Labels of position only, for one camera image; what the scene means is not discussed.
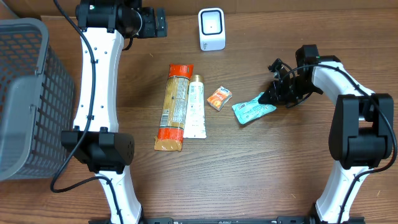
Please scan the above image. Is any teal wipes packet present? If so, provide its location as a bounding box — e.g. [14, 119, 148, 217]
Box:
[232, 92, 277, 125]

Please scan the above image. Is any orange tissue packet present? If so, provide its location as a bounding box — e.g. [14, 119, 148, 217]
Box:
[206, 86, 233, 111]

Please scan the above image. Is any white tube gold cap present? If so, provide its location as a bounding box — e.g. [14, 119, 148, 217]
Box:
[183, 75, 206, 139]

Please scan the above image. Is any red spaghetti packet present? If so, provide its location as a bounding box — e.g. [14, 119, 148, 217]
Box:
[154, 64, 193, 151]

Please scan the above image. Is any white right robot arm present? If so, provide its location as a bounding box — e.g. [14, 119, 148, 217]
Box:
[258, 45, 397, 223]

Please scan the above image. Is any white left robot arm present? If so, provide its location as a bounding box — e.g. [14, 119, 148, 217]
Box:
[61, 0, 167, 223]

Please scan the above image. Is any white barcode scanner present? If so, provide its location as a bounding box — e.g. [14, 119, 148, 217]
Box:
[198, 7, 226, 51]

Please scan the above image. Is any grey plastic basket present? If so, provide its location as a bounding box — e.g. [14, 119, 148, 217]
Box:
[1, 18, 75, 181]

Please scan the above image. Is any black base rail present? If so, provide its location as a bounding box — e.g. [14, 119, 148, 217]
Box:
[88, 216, 365, 224]

